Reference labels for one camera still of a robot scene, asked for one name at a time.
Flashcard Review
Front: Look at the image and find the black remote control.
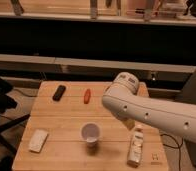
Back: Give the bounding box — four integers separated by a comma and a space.
52, 85, 66, 101

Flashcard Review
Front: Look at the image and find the orange carrot toy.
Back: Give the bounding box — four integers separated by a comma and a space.
84, 89, 91, 104

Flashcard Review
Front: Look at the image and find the black tripod stand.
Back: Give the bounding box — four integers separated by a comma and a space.
0, 78, 30, 154

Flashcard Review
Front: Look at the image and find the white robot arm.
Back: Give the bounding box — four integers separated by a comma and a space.
102, 72, 196, 143

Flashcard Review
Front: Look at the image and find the white lotion bottle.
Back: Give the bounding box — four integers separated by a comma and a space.
127, 125, 144, 167

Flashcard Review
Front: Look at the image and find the black cable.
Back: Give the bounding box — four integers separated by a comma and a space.
160, 133, 185, 171

